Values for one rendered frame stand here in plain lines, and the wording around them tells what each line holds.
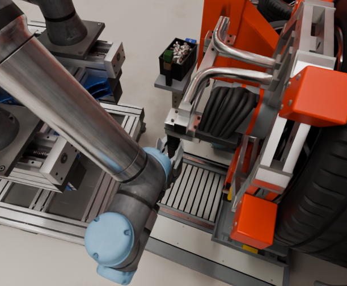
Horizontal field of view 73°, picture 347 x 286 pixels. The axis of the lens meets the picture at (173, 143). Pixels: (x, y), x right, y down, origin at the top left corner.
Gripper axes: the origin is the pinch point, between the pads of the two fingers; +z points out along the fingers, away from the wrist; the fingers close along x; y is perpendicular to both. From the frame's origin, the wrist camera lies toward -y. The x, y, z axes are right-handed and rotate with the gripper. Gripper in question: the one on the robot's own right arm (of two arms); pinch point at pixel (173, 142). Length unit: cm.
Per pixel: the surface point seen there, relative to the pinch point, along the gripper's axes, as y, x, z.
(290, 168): 15.9, -26.0, -7.2
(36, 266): -83, 59, -48
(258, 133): 1.8, -21.4, 10.1
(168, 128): 10.0, 0.3, -2.5
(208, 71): 18.1, -4.9, 10.7
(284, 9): -33, -27, 148
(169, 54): -17, 23, 56
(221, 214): -68, -24, 8
